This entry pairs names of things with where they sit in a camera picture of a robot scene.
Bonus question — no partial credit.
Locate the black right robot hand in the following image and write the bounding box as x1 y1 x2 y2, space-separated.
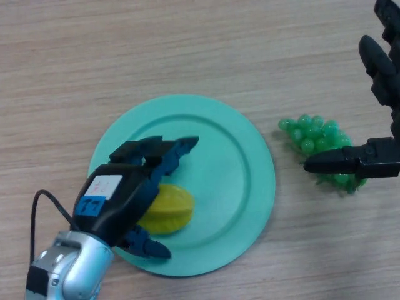
303 0 400 181

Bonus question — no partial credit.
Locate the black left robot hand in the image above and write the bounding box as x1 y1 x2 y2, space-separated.
72 135 200 259

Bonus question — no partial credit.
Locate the yellow starfruit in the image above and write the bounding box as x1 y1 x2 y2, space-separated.
137 184 196 236

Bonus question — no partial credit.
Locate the green round plate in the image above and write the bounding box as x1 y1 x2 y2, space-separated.
87 94 276 278

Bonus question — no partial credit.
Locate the green grape bunch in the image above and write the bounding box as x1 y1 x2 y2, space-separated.
277 114 369 194

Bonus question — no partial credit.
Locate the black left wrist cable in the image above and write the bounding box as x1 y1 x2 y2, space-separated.
30 189 76 263

